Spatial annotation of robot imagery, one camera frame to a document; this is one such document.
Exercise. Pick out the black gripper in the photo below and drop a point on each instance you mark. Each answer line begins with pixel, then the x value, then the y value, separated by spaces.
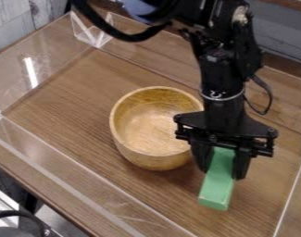
pixel 224 126

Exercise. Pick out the green rectangular block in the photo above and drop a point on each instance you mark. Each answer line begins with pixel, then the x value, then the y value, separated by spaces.
pixel 218 182

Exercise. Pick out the brown wooden bowl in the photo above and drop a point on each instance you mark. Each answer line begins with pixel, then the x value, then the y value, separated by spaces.
pixel 142 127

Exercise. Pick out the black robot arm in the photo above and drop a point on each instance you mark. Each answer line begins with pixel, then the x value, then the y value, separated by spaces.
pixel 218 28

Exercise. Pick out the clear acrylic corner bracket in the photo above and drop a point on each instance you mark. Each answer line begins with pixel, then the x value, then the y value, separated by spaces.
pixel 89 35

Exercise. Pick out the black metal table bracket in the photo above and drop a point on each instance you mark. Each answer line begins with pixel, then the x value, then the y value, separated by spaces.
pixel 29 225

